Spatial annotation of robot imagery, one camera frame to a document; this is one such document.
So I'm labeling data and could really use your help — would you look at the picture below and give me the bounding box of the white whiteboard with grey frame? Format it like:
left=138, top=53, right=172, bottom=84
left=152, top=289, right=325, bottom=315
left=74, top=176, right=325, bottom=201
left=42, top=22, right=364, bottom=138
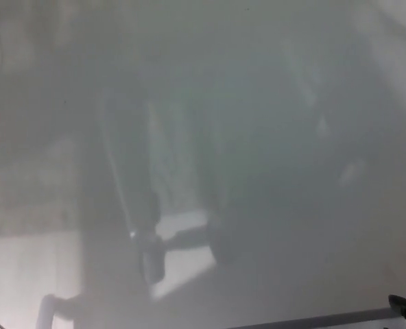
left=0, top=0, right=406, bottom=329

